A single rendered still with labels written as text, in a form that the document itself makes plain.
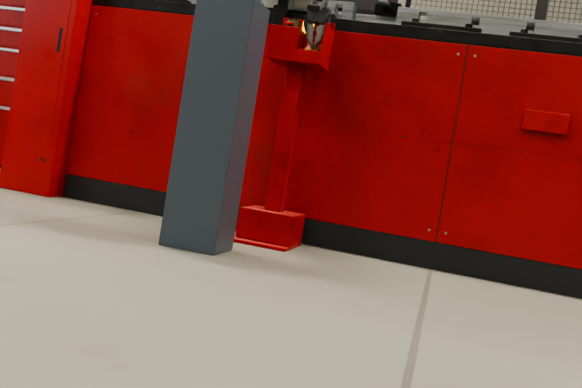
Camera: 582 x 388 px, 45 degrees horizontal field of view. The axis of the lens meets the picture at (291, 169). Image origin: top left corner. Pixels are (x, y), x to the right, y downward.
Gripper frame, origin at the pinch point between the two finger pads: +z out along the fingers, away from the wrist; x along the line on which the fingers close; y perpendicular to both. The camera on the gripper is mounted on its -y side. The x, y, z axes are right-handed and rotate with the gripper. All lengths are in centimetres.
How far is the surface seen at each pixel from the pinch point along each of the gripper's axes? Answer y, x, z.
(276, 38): -6.4, 12.1, -0.5
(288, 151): -4.7, 2.5, 38.6
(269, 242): -15, 2, 70
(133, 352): -153, -14, 60
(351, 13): 30.0, -6.7, -16.8
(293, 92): -3.0, 4.3, 17.5
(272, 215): -14, 3, 61
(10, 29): 49, 160, 5
